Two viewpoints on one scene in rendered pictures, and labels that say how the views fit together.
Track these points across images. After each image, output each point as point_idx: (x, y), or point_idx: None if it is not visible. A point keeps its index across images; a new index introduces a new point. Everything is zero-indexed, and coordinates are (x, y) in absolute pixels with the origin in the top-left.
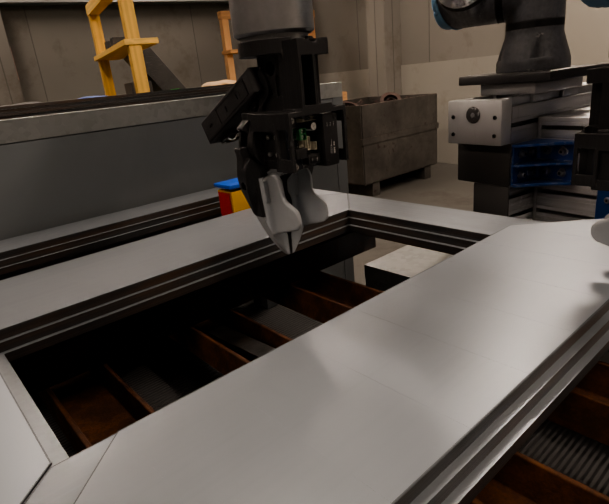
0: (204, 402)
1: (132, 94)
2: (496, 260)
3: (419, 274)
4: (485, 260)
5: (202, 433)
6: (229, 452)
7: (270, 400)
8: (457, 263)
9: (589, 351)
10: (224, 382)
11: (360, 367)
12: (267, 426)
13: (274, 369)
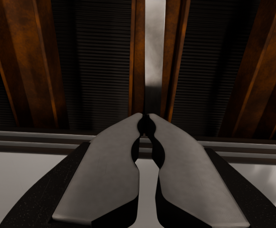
0: None
1: None
2: None
3: (233, 164)
4: None
5: None
6: None
7: (30, 185)
8: (270, 175)
9: None
10: (12, 158)
11: None
12: (19, 195)
13: (46, 169)
